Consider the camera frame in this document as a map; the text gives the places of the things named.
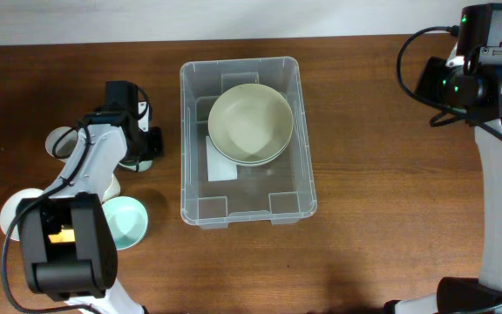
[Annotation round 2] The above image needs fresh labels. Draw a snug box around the mint green cup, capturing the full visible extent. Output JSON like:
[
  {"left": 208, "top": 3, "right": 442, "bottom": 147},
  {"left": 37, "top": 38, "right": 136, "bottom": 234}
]
[{"left": 118, "top": 160, "right": 153, "bottom": 173}]

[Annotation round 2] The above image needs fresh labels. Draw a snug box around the cream white bowl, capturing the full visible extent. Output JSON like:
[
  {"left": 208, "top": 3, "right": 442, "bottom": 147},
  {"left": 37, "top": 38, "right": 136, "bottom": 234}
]
[{"left": 208, "top": 84, "right": 294, "bottom": 167}]

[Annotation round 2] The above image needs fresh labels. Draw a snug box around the beige bowl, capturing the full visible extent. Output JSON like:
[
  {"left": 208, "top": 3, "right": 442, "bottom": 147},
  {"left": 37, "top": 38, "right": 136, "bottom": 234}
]
[{"left": 208, "top": 131, "right": 293, "bottom": 167}]

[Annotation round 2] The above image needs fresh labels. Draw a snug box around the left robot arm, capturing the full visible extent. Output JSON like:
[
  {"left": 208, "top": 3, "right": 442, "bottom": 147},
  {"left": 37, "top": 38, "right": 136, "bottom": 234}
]
[{"left": 8, "top": 81, "right": 163, "bottom": 313}]

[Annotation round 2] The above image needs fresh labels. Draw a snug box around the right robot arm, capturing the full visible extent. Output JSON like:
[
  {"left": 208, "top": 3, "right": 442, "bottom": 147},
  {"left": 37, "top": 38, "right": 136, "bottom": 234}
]
[{"left": 383, "top": 3, "right": 502, "bottom": 313}]

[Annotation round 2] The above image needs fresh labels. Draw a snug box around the cream plastic cup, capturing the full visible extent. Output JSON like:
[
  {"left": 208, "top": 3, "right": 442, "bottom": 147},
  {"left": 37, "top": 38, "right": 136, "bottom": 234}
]
[{"left": 102, "top": 174, "right": 121, "bottom": 203}]

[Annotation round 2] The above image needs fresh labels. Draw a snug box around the mint green small bowl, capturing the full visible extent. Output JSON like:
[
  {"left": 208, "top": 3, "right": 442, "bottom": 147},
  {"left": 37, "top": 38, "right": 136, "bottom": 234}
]
[{"left": 103, "top": 196, "right": 149, "bottom": 250}]

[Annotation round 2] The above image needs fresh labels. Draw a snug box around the grey plastic cup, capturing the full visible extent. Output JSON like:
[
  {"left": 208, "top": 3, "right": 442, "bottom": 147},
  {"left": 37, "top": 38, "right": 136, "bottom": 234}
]
[{"left": 45, "top": 126, "right": 78, "bottom": 163}]

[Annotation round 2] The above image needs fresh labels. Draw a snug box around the clear plastic storage bin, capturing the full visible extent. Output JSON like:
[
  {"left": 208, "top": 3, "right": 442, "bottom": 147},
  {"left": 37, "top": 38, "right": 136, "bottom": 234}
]
[{"left": 180, "top": 57, "right": 317, "bottom": 229}]

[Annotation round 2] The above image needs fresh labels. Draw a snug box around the white small bowl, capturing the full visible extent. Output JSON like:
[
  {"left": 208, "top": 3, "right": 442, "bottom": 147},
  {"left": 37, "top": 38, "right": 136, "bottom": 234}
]
[{"left": 0, "top": 188, "right": 43, "bottom": 235}]

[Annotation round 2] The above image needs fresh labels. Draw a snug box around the right black cable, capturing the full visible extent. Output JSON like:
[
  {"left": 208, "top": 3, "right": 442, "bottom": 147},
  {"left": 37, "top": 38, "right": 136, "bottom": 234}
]
[{"left": 396, "top": 24, "right": 502, "bottom": 171}]

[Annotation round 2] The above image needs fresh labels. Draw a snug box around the black cable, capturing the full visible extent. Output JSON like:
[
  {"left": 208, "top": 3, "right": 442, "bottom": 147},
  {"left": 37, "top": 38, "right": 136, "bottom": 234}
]
[
  {"left": 0, "top": 86, "right": 152, "bottom": 314},
  {"left": 396, "top": 24, "right": 502, "bottom": 171}
]

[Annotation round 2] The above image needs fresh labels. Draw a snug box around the left black cable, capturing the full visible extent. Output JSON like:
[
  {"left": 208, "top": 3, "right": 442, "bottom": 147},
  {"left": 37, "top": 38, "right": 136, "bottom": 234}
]
[{"left": 0, "top": 86, "right": 152, "bottom": 314}]

